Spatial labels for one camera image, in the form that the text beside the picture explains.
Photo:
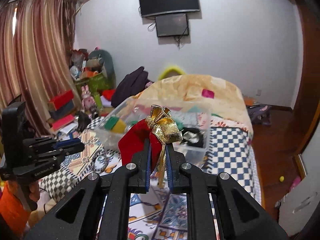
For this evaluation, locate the red box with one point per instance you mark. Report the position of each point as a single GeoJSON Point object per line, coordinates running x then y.
{"type": "Point", "coordinates": [60, 100]}

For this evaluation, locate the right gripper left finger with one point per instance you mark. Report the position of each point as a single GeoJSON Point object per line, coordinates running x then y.
{"type": "Point", "coordinates": [98, 207]}

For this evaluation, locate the hand in orange sleeve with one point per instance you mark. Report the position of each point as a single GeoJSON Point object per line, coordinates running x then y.
{"type": "Point", "coordinates": [34, 191]}

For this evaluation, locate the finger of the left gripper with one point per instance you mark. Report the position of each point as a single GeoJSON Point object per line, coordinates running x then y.
{"type": "Point", "coordinates": [52, 144]}
{"type": "Point", "coordinates": [62, 150]}

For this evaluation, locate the small black wall monitor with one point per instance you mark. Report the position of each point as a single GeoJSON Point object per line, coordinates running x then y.
{"type": "Point", "coordinates": [171, 25]}

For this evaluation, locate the red velvet gold pouch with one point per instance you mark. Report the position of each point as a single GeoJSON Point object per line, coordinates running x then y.
{"type": "Point", "coordinates": [150, 139]}

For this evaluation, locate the striped pink brown curtain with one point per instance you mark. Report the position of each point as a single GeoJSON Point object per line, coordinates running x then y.
{"type": "Point", "coordinates": [37, 39]}

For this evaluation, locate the yellow green sponge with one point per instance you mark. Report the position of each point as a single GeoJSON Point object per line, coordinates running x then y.
{"type": "Point", "coordinates": [115, 125]}

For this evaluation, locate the pink rabbit plush toy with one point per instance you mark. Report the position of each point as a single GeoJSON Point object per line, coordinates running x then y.
{"type": "Point", "coordinates": [88, 102]}

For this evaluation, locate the yellow curved pillow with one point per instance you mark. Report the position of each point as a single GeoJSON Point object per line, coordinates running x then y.
{"type": "Point", "coordinates": [170, 71]}

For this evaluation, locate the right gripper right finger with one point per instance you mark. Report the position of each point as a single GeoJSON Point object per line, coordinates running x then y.
{"type": "Point", "coordinates": [218, 207]}

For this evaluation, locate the white sticker suitcase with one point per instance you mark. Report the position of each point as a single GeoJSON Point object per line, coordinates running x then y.
{"type": "Point", "coordinates": [297, 207]}

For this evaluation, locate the green cardboard box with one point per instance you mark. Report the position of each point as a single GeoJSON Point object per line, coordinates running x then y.
{"type": "Point", "coordinates": [95, 83]}

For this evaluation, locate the clear plastic storage box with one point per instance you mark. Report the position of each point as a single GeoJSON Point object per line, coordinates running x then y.
{"type": "Point", "coordinates": [191, 118]}

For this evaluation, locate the dark purple jacket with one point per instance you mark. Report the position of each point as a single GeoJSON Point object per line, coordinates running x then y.
{"type": "Point", "coordinates": [132, 84]}

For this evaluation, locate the patterned colourful bed sheet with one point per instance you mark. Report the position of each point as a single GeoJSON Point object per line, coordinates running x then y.
{"type": "Point", "coordinates": [159, 214]}

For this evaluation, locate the beige fleece blanket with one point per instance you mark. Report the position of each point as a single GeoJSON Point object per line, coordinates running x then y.
{"type": "Point", "coordinates": [219, 96]}

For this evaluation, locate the red cushion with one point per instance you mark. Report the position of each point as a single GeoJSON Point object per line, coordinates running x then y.
{"type": "Point", "coordinates": [107, 94]}

